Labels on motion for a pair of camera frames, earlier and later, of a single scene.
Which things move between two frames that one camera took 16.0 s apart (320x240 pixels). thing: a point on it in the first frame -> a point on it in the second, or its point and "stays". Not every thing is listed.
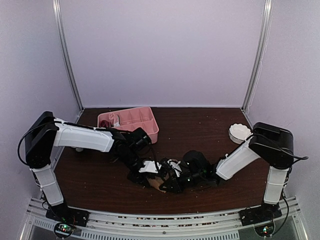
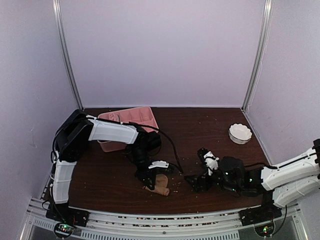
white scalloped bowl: x=237 y=132 stays
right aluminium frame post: x=267 y=17 stays
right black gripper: x=176 y=185 -> x=203 y=177
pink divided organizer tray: x=132 y=119 stays
